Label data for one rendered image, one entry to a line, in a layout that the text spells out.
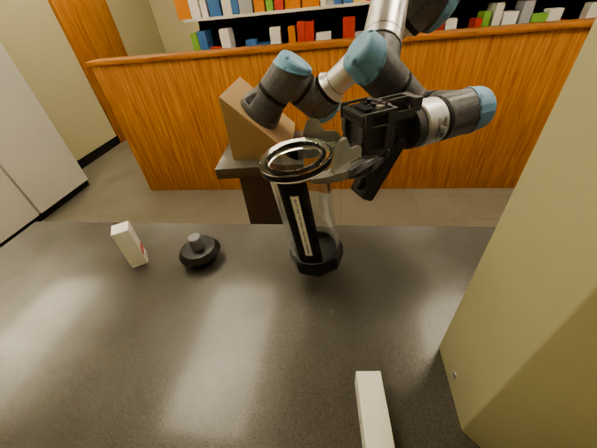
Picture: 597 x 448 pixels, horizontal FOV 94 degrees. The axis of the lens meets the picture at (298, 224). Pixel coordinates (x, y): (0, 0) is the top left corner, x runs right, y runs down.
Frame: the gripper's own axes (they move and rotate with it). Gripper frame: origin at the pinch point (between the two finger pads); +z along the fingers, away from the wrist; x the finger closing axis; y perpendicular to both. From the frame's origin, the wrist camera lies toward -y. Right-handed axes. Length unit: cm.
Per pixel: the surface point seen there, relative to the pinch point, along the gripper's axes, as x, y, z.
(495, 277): 25.5, -3.6, -10.1
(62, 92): -378, -40, 132
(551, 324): 31.7, -0.4, -6.6
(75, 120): -376, -69, 133
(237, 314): 2.4, -24.3, 16.2
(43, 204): -247, -104, 155
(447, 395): 28.3, -24.5, -7.8
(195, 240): -14.5, -17.8, 19.8
